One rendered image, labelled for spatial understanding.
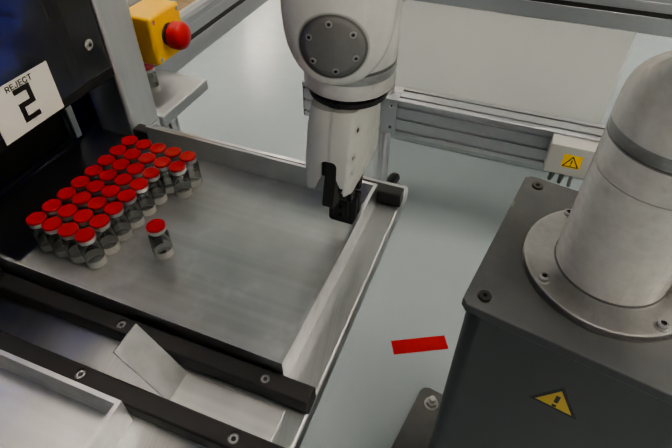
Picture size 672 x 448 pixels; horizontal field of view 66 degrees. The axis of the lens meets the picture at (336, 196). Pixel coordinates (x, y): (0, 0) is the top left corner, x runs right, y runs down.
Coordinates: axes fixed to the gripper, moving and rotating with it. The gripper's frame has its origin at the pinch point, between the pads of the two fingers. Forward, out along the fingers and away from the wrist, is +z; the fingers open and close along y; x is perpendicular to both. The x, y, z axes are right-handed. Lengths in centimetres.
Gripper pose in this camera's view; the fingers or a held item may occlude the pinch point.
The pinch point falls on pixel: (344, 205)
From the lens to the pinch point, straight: 58.9
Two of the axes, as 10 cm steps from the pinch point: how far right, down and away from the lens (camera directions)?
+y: -3.6, 6.2, -7.0
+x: 9.3, 2.5, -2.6
